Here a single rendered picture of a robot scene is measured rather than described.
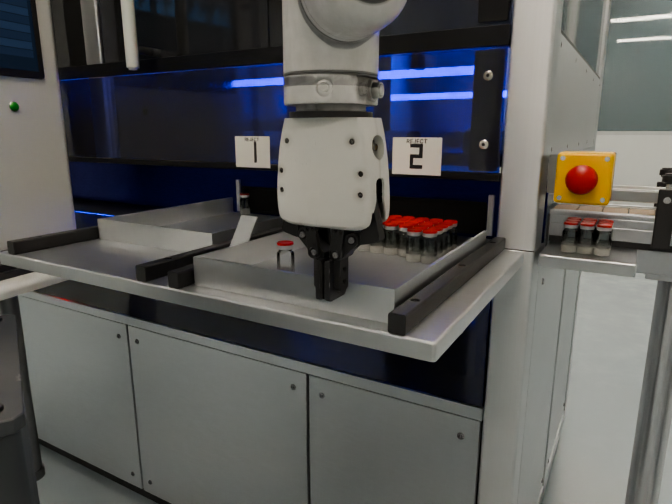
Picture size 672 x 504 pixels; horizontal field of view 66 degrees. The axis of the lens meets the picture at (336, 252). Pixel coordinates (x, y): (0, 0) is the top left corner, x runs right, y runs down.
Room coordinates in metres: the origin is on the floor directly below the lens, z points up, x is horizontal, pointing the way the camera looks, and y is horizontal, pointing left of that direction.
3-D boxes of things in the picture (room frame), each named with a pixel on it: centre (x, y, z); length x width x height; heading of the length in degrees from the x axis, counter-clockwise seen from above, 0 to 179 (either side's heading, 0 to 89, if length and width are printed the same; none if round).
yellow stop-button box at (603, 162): (0.76, -0.36, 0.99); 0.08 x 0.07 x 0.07; 150
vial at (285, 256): (0.62, 0.06, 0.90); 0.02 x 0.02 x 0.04
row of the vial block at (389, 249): (0.75, -0.07, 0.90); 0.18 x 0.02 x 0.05; 60
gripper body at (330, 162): (0.48, 0.00, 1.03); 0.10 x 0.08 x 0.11; 60
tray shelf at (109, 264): (0.80, 0.10, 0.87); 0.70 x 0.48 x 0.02; 60
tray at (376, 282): (0.68, -0.03, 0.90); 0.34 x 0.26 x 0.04; 150
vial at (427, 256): (0.70, -0.13, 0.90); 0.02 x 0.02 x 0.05
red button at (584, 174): (0.72, -0.34, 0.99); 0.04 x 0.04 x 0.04; 60
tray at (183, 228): (0.95, 0.21, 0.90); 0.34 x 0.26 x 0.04; 150
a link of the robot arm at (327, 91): (0.48, 0.00, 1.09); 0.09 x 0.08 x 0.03; 60
